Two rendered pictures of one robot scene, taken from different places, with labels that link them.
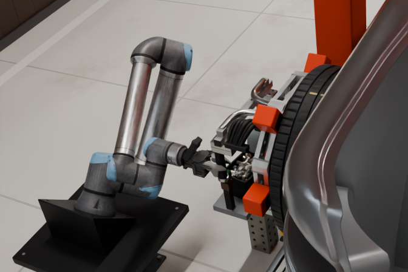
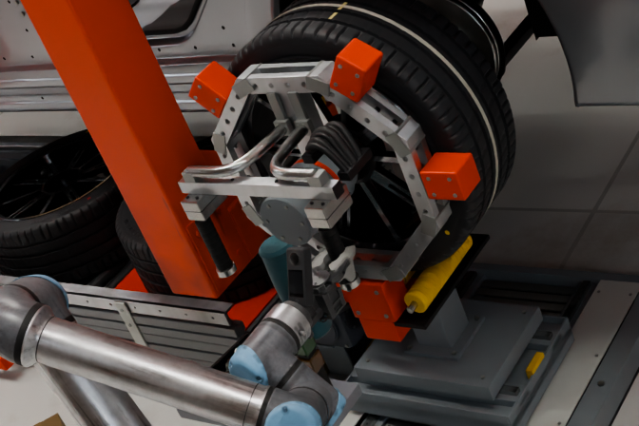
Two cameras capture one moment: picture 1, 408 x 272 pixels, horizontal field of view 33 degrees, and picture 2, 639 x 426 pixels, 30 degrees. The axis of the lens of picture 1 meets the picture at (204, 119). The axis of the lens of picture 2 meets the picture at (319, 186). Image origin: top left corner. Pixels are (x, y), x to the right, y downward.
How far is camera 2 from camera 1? 2.70 m
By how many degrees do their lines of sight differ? 69
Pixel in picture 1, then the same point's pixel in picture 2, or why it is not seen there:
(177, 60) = (54, 295)
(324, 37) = (135, 104)
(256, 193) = (447, 162)
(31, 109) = not seen: outside the picture
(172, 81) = not seen: hidden behind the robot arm
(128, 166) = (298, 393)
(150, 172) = (310, 378)
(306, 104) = (353, 21)
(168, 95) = not seen: hidden behind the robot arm
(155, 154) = (280, 351)
